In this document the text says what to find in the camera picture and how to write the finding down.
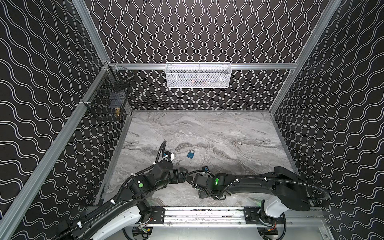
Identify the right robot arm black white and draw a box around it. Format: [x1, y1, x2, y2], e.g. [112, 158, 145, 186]
[185, 167, 330, 227]

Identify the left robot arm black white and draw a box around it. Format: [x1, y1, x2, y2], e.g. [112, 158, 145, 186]
[56, 141, 184, 240]

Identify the blue padlock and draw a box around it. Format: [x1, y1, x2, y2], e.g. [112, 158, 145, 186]
[187, 150, 195, 159]

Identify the brass padlock in basket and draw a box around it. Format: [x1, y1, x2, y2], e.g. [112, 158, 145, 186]
[115, 108, 121, 117]

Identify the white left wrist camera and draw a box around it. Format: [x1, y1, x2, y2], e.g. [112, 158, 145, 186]
[163, 152, 175, 161]

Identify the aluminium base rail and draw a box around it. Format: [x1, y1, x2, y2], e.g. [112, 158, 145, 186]
[83, 206, 334, 240]

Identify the black wire wall basket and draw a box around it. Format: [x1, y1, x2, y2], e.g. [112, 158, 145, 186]
[85, 62, 136, 123]

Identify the white mesh wall basket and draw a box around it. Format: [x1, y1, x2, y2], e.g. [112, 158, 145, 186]
[165, 67, 232, 89]

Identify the aluminium back horizontal rail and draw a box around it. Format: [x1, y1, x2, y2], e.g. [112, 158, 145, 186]
[111, 63, 298, 71]

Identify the aluminium corner frame post left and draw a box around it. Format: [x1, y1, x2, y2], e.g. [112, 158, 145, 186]
[73, 0, 111, 63]

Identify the aluminium corner frame post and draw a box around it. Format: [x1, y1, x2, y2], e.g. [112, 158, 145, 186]
[269, 0, 342, 116]
[73, 0, 111, 63]

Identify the aluminium left side rail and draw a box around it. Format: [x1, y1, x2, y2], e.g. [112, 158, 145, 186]
[1, 64, 110, 240]

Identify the aluminium corner frame post right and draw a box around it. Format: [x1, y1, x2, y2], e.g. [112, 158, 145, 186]
[269, 0, 342, 116]

